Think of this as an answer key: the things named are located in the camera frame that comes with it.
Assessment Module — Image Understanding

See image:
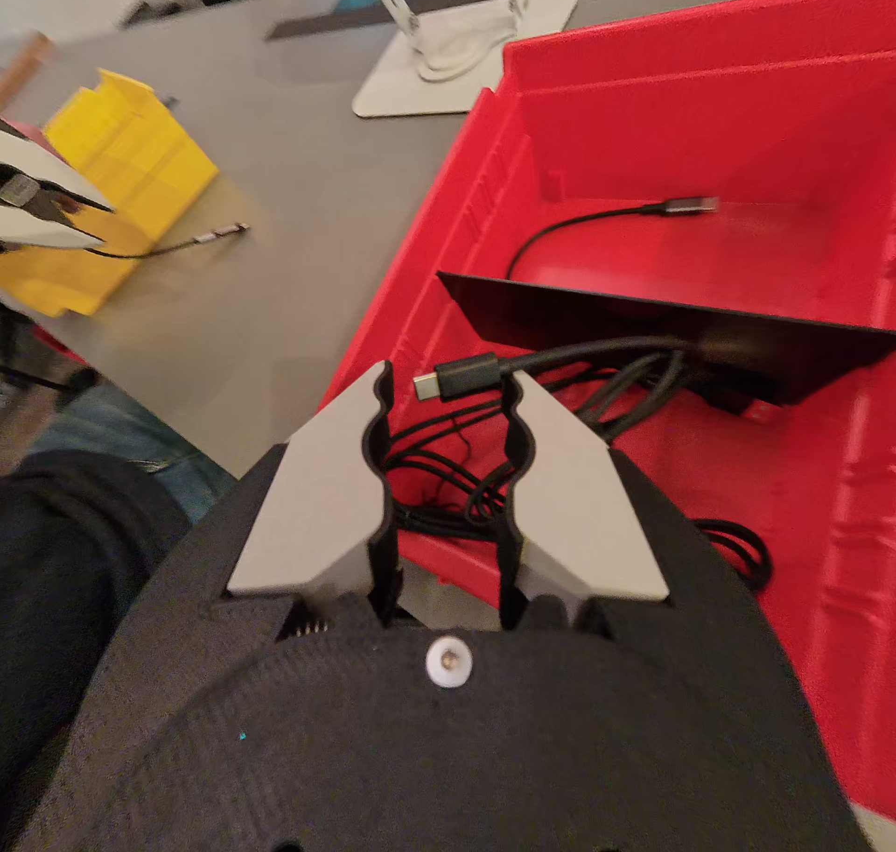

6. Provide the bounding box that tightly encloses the yellow plastic bin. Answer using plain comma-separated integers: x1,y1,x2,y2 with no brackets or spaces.
0,68,221,318

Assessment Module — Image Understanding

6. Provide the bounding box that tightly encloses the person's blue jeans leg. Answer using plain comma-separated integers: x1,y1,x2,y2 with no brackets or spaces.
28,383,236,517

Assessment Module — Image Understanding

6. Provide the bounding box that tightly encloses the black plastic bin divider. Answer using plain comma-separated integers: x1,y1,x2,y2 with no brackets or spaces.
437,271,896,405

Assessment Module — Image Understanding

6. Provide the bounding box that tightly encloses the red plastic bin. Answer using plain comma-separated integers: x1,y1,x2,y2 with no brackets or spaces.
322,0,896,818

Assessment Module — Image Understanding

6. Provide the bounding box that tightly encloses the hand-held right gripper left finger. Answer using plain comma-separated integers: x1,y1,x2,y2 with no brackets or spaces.
227,362,397,598

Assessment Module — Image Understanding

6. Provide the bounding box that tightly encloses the braided black usb-c cable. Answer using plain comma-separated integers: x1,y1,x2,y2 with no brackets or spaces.
84,222,253,261

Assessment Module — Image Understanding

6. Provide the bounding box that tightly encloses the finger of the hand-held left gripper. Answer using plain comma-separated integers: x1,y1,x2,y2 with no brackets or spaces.
0,211,107,253
0,117,116,216

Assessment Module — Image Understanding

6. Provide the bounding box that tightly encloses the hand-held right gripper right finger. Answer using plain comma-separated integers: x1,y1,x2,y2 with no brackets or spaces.
500,369,670,604

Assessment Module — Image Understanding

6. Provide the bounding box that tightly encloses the thick smooth black cable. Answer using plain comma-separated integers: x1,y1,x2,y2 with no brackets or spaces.
381,334,774,594

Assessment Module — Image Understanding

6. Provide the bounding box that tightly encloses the white stand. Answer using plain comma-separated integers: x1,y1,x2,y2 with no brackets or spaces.
350,0,578,119

